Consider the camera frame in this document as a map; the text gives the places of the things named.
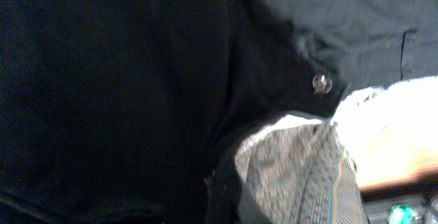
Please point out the black shorts with white lining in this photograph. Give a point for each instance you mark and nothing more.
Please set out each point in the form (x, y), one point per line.
(115, 111)

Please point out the black mounting rail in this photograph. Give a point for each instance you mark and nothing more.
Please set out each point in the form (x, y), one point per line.
(408, 209)

